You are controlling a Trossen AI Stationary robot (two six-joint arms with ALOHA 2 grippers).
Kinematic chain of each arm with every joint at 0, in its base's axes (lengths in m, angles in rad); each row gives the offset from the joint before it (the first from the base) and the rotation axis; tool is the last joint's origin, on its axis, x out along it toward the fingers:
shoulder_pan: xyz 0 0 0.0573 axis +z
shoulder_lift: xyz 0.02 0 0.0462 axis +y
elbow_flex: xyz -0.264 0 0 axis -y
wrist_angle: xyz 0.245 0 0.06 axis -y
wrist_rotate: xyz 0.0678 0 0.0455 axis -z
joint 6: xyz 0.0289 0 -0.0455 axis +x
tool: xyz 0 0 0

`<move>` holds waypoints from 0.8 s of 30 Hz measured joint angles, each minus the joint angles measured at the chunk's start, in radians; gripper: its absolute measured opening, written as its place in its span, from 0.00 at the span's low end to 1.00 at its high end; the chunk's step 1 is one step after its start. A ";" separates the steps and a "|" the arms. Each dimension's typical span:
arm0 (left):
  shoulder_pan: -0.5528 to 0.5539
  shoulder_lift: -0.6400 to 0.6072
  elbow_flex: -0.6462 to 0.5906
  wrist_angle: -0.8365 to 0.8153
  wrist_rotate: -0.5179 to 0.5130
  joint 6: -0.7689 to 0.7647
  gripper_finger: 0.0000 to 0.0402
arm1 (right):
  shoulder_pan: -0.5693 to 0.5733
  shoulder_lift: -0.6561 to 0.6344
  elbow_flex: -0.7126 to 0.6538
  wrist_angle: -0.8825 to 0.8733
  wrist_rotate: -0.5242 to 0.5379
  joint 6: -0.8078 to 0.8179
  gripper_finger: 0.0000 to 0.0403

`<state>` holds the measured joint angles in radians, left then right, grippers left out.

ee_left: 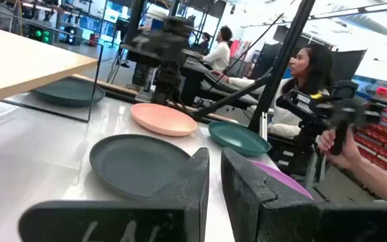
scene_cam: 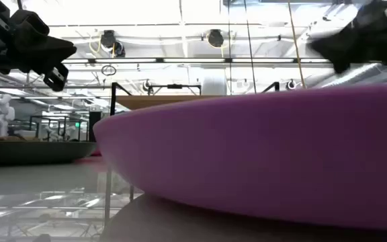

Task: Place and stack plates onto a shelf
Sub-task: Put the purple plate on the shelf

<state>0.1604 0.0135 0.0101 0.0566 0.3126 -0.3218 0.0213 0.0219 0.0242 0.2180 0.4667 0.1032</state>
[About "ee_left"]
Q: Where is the person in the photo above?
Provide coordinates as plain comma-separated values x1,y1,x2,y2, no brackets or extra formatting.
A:
201,26,234,73
212,42,336,140

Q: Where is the teal plate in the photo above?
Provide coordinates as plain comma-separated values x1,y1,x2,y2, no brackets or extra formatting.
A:
208,121,271,157

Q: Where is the person's forearm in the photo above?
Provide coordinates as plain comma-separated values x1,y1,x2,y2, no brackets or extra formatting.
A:
334,147,387,204

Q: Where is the peach pink plate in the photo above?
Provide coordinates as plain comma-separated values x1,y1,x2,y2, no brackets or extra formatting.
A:
130,102,199,137

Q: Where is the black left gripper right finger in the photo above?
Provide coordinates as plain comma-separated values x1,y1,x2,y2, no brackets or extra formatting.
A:
220,147,387,242

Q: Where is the black rig frame pole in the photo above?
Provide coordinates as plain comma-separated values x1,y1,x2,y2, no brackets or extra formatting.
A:
189,0,317,134

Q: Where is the purple plate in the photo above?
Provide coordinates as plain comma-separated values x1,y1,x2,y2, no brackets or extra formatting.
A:
251,160,314,200

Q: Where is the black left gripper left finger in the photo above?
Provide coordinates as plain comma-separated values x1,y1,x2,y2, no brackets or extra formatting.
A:
17,147,211,242

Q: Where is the wooden shelf black metal frame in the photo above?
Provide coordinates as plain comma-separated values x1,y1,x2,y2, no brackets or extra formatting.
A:
0,26,104,124

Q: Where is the dark green plate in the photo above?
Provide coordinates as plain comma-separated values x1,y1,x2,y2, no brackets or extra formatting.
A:
89,134,195,202
30,77,107,108

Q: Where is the machine with green lights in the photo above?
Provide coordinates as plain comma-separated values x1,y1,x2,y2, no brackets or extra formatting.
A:
28,24,55,45

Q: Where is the person's hand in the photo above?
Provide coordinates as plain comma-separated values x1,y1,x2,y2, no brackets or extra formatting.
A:
317,128,363,169

